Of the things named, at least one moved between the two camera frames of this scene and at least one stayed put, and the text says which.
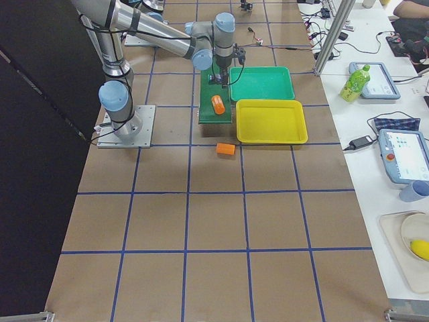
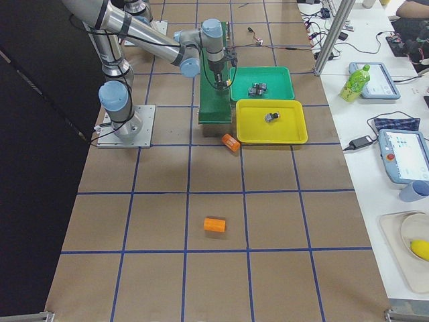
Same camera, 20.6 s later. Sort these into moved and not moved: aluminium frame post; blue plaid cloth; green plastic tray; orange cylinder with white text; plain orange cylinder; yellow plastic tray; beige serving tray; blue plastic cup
Moved: plain orange cylinder; orange cylinder with white text
Not moved: beige serving tray; yellow plastic tray; blue plaid cloth; green plastic tray; aluminium frame post; blue plastic cup
